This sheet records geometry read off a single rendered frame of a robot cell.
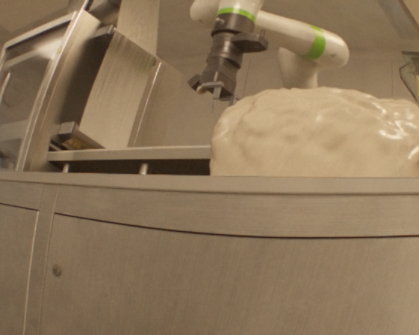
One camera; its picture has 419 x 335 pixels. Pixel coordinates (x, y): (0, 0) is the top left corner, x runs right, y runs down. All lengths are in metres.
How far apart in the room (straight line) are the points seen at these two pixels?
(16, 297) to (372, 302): 0.68
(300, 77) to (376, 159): 1.10
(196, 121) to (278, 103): 3.69
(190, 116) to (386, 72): 1.54
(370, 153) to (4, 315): 0.74
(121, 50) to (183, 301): 0.95
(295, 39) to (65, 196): 0.91
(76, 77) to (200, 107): 3.11
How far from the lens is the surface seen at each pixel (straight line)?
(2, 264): 1.18
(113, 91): 1.63
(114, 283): 0.91
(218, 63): 1.41
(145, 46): 1.74
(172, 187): 0.88
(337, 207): 0.76
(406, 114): 0.89
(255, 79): 4.54
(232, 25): 1.44
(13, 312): 1.12
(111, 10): 1.84
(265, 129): 0.95
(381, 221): 0.73
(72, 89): 1.61
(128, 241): 0.91
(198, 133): 4.59
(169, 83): 2.00
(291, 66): 1.95
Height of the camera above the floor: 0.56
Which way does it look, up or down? 17 degrees up
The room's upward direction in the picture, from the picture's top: 13 degrees clockwise
